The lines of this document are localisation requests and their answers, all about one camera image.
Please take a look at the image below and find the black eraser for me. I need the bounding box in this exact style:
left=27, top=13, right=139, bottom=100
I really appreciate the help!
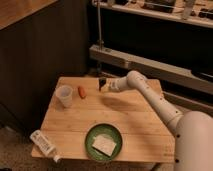
left=99, top=77, right=106, bottom=91

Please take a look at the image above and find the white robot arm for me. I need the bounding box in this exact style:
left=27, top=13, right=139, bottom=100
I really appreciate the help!
left=99, top=70, right=213, bottom=171

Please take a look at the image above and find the orange carrot toy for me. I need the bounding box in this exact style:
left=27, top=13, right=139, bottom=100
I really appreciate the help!
left=78, top=86, right=86, bottom=99

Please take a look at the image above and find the green plate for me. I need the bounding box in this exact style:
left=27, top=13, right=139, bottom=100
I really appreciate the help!
left=85, top=123, right=123, bottom=163

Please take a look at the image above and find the clear plastic cup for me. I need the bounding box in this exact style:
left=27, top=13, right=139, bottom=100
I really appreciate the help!
left=55, top=85, right=73, bottom=108

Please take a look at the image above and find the vertical metal pole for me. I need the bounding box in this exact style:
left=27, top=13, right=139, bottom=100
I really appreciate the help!
left=97, top=0, right=103, bottom=50

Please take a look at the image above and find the white sponge block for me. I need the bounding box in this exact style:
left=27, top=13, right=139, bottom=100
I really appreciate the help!
left=92, top=135, right=116, bottom=156

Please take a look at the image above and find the metal shelf rack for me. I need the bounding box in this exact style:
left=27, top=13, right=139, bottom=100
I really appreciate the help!
left=89, top=0, right=213, bottom=95

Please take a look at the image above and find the wooden cabinet counter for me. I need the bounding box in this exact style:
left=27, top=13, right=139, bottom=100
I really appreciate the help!
left=0, top=0, right=89, bottom=134

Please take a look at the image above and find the white tube bottle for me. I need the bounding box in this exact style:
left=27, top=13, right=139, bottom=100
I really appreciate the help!
left=30, top=130, right=61, bottom=163

